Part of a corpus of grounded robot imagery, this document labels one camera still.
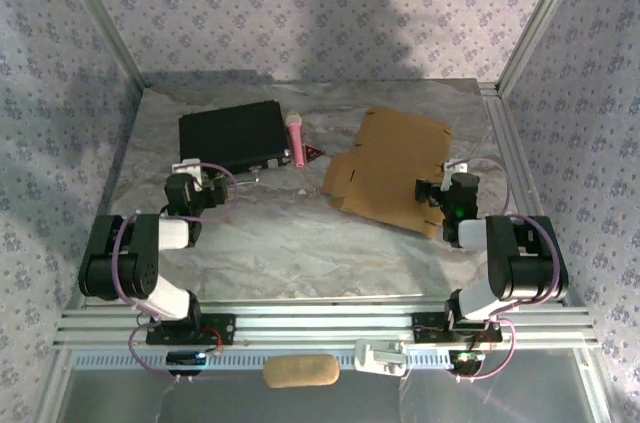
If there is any brown cardboard paper box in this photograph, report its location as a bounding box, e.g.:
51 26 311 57
319 105 454 240

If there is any black flat case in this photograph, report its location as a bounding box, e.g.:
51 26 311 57
178 99 294 177

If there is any pink toy microphone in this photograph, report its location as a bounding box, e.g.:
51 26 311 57
284 112 308 169

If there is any small left circuit board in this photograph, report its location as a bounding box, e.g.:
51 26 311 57
165 350 208 370

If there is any small circuit board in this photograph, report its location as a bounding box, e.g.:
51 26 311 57
448 349 487 375
165 350 208 370

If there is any small right circuit board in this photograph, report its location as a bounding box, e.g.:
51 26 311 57
448 349 487 375

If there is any white plastic clamp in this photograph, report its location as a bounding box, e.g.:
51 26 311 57
353 338 409 377

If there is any brown cork pad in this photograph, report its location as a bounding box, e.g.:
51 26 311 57
261 353 342 390

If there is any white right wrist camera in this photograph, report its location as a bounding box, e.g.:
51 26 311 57
441 159 470 180

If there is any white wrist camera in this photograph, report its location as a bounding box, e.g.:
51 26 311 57
441 159 470 180
170 158 202 175

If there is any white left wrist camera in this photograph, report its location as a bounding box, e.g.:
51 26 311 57
170 158 202 175

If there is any aluminium side rail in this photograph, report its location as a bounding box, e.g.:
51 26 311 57
478 82 572 307

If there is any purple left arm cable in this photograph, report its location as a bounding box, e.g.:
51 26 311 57
111 162 237 385

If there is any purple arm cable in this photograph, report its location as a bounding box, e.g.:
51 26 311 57
455 156 560 385
111 162 237 385

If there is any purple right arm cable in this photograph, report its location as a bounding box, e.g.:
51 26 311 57
455 156 560 385

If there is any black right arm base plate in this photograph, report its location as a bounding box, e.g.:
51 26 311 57
411 311 504 345

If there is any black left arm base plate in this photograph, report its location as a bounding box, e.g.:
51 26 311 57
145 313 238 347

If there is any aluminium mounting rail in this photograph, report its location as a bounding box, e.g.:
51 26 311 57
51 306 600 352

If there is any grey slotted cable duct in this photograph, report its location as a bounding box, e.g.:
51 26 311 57
71 349 590 373

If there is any aluminium frame post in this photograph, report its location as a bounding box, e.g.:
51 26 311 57
49 0 152 90
493 0 592 100

